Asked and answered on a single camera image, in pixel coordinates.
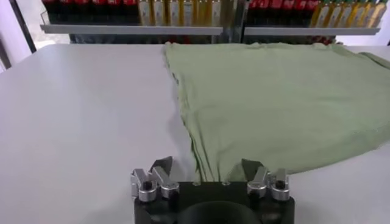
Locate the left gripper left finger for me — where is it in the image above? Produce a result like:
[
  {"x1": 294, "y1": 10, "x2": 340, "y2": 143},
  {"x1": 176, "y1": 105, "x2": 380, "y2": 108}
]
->
[{"x1": 130, "y1": 156, "x2": 180, "y2": 203}]

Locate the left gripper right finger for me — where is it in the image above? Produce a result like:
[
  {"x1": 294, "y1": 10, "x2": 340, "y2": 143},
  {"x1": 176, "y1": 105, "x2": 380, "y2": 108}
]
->
[{"x1": 240, "y1": 158, "x2": 291, "y2": 202}]

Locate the green t-shirt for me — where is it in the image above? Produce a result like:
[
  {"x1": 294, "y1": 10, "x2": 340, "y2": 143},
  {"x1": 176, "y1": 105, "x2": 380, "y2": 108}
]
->
[{"x1": 163, "y1": 41, "x2": 390, "y2": 183}]

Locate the grey metal shelf rack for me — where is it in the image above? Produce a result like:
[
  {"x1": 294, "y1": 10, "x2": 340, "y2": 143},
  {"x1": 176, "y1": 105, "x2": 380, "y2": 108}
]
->
[
  {"x1": 231, "y1": 0, "x2": 381, "y2": 46},
  {"x1": 39, "y1": 0, "x2": 234, "y2": 45}
]

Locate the red-cap cola bottle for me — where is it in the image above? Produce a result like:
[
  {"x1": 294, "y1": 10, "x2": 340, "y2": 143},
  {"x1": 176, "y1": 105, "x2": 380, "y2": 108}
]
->
[
  {"x1": 122, "y1": 0, "x2": 139, "y2": 24},
  {"x1": 59, "y1": 0, "x2": 76, "y2": 24},
  {"x1": 106, "y1": 0, "x2": 123, "y2": 24},
  {"x1": 248, "y1": 0, "x2": 262, "y2": 27},
  {"x1": 90, "y1": 0, "x2": 107, "y2": 24},
  {"x1": 259, "y1": 0, "x2": 273, "y2": 27},
  {"x1": 305, "y1": 0, "x2": 320, "y2": 27},
  {"x1": 270, "y1": 0, "x2": 285, "y2": 27},
  {"x1": 282, "y1": 0, "x2": 296, "y2": 27},
  {"x1": 294, "y1": 0, "x2": 308, "y2": 27},
  {"x1": 44, "y1": 0, "x2": 60, "y2": 24},
  {"x1": 74, "y1": 0, "x2": 91, "y2": 24}
]

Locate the yellow juice bottle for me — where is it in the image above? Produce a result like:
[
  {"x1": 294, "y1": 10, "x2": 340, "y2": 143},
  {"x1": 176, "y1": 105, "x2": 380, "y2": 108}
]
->
[
  {"x1": 138, "y1": 0, "x2": 152, "y2": 27},
  {"x1": 195, "y1": 0, "x2": 210, "y2": 27},
  {"x1": 358, "y1": 0, "x2": 377, "y2": 29},
  {"x1": 369, "y1": 0, "x2": 388, "y2": 29},
  {"x1": 335, "y1": 0, "x2": 353, "y2": 29},
  {"x1": 310, "y1": 0, "x2": 329, "y2": 29},
  {"x1": 347, "y1": 0, "x2": 366, "y2": 29},
  {"x1": 210, "y1": 0, "x2": 223, "y2": 27},
  {"x1": 152, "y1": 0, "x2": 167, "y2": 27},
  {"x1": 167, "y1": 0, "x2": 182, "y2": 27},
  {"x1": 323, "y1": 0, "x2": 341, "y2": 29},
  {"x1": 181, "y1": 0, "x2": 196, "y2": 27}
]

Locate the black slanted pole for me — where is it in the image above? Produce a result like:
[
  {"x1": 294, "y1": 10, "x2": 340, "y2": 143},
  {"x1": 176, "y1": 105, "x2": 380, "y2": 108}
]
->
[{"x1": 8, "y1": 0, "x2": 38, "y2": 54}]

